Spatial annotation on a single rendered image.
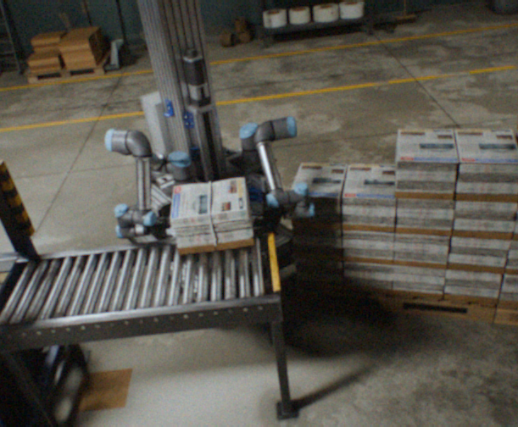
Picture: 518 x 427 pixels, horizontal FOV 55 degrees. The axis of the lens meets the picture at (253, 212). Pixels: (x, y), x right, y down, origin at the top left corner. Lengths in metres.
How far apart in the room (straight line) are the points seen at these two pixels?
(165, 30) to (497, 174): 1.84
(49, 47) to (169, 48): 6.23
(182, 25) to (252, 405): 2.07
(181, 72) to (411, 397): 2.14
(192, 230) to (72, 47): 6.34
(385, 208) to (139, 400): 1.71
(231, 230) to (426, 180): 1.02
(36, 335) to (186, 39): 1.70
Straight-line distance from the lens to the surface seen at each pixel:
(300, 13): 8.59
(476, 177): 2.69
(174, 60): 2.92
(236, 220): 2.38
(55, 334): 2.43
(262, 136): 2.67
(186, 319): 2.25
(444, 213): 2.80
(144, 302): 2.32
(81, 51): 8.47
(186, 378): 3.03
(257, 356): 3.04
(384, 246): 2.92
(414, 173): 2.66
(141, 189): 2.58
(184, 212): 2.41
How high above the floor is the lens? 2.32
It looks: 34 degrees down
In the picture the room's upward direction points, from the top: 8 degrees counter-clockwise
